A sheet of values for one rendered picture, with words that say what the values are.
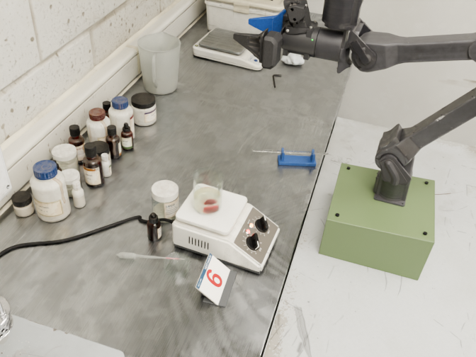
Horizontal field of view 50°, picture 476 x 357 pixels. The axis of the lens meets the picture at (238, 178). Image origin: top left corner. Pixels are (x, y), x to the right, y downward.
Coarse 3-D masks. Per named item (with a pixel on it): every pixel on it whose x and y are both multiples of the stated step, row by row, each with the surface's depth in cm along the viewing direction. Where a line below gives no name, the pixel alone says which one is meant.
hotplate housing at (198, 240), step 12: (240, 216) 107; (180, 228) 104; (192, 228) 103; (240, 228) 105; (180, 240) 106; (192, 240) 105; (204, 240) 103; (216, 240) 102; (228, 240) 102; (204, 252) 106; (216, 252) 104; (228, 252) 103; (240, 252) 102; (240, 264) 104; (252, 264) 102; (264, 264) 104
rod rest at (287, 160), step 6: (312, 150) 133; (282, 156) 132; (288, 156) 135; (294, 156) 135; (300, 156) 135; (306, 156) 135; (312, 156) 132; (282, 162) 133; (288, 162) 133; (294, 162) 133; (300, 162) 133; (306, 162) 133; (312, 162) 133
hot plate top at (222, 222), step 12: (192, 192) 109; (228, 192) 110; (192, 204) 106; (228, 204) 107; (240, 204) 107; (180, 216) 103; (192, 216) 103; (204, 216) 104; (216, 216) 104; (228, 216) 104; (204, 228) 102; (216, 228) 101; (228, 228) 102
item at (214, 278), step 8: (216, 264) 102; (208, 272) 100; (216, 272) 101; (224, 272) 103; (208, 280) 98; (216, 280) 100; (200, 288) 96; (208, 288) 98; (216, 288) 99; (216, 296) 98
